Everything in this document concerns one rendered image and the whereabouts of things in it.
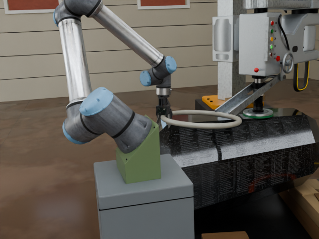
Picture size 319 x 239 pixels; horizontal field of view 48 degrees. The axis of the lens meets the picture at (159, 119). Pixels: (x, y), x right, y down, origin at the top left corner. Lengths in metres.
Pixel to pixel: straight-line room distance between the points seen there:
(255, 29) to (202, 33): 6.51
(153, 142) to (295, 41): 1.69
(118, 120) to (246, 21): 1.40
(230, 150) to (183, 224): 0.99
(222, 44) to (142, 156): 2.02
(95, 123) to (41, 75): 7.13
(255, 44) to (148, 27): 6.27
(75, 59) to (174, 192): 0.77
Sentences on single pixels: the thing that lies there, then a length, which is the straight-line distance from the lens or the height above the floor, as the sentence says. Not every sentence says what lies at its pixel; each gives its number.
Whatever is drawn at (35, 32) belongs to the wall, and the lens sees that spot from 8.58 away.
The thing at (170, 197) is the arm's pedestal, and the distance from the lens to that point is 1.55.
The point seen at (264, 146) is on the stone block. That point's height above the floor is 0.67.
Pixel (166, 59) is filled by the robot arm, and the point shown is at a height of 1.32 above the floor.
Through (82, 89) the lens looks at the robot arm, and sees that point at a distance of 1.72.
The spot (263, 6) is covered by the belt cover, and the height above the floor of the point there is 1.59.
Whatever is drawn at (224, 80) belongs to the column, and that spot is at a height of 0.98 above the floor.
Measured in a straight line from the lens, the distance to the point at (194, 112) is 2.43.
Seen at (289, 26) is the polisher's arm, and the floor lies 1.45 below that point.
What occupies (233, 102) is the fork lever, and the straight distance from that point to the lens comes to 2.57.
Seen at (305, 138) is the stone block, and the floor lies 0.70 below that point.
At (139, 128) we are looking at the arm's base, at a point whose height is 1.08.
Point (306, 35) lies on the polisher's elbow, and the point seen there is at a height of 1.37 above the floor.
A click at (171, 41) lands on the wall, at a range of 8.84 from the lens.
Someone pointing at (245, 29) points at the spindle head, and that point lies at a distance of 2.63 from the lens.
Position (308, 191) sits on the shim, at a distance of 2.96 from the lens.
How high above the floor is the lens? 1.50
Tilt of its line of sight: 14 degrees down
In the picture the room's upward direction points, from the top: 2 degrees counter-clockwise
